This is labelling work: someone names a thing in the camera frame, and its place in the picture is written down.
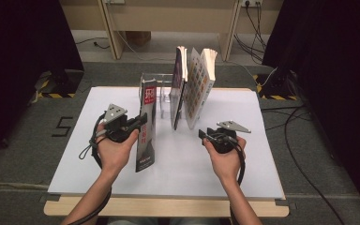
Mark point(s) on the person's left hand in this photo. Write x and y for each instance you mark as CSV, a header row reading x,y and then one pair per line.
x,y
115,156

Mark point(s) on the beige wooden desk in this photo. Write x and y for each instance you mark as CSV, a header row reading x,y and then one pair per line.
x,y
168,15

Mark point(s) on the brown cardboard box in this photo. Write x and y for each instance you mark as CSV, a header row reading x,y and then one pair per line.
x,y
139,38

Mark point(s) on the clear acrylic book rack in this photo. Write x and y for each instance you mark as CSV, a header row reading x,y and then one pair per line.
x,y
164,93

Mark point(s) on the black curtain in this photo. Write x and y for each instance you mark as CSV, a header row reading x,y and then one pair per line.
x,y
18,62
340,78

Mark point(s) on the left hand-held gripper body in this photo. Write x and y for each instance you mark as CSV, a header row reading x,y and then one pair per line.
x,y
117,129

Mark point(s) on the person's right hand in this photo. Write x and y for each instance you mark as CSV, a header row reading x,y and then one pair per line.
x,y
228,165

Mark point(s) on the dark brown magazine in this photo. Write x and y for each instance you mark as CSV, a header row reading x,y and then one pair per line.
x,y
147,140

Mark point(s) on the wall power socket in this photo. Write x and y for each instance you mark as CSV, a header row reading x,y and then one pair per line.
x,y
251,3

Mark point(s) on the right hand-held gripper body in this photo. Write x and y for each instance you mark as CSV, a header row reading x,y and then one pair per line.
x,y
225,142

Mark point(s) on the light wooden table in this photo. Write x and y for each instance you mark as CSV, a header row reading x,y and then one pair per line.
x,y
168,207

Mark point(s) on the white table board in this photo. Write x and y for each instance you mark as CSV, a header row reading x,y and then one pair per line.
x,y
184,162

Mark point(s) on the black stand base striped tape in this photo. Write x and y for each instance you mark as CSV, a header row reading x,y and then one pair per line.
x,y
62,82
278,89

